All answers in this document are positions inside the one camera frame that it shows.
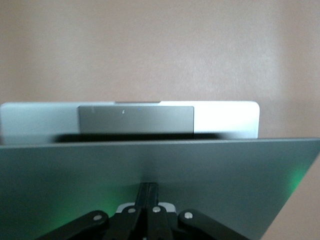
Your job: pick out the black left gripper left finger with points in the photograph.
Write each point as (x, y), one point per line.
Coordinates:
(125, 225)

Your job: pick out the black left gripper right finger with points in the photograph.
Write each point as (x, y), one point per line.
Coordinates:
(160, 225)

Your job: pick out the silver laptop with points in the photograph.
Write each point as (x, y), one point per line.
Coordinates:
(160, 162)

